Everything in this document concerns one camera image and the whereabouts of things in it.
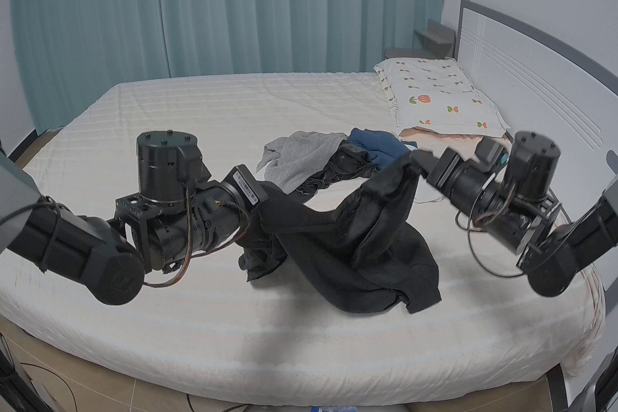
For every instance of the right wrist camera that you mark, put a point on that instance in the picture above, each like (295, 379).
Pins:
(490, 154)

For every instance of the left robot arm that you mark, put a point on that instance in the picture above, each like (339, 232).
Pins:
(87, 250)

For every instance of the pile of clothes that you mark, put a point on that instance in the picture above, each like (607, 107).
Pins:
(309, 159)

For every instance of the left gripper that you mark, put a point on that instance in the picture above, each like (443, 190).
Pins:
(217, 219)

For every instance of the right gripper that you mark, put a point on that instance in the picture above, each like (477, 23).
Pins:
(461, 183)

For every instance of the grey bedside table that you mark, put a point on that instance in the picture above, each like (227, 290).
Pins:
(434, 38)

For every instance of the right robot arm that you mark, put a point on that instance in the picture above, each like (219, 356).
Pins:
(533, 168)

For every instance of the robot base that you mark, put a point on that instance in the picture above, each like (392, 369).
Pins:
(333, 409)

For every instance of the black T-shirt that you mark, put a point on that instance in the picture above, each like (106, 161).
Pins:
(347, 255)

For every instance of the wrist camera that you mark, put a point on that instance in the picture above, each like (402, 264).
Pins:
(490, 154)
(251, 188)

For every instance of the bed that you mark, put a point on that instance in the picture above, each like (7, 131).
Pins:
(193, 120)

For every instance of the white printed pillow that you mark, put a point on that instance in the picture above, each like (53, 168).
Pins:
(434, 91)

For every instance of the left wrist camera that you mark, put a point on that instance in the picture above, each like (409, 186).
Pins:
(251, 188)

